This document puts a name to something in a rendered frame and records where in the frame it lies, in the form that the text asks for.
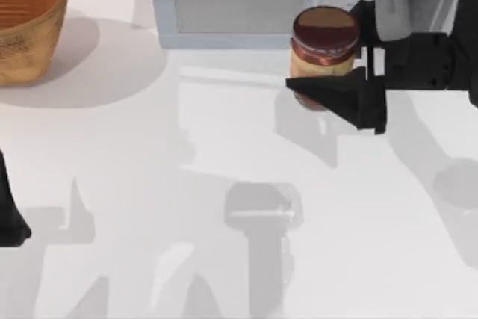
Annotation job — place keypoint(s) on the jar with brown lid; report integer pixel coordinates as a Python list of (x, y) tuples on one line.
[(323, 40)]

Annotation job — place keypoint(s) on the pale grey rounded box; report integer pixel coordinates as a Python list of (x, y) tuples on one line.
[(392, 5)]

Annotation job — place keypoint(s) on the pale microwave oven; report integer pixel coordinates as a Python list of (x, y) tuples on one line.
[(239, 1)]

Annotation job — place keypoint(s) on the brown woven basket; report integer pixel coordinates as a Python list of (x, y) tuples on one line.
[(26, 27)]

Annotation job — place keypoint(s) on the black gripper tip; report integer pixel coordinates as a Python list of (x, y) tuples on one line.
[(9, 214)]

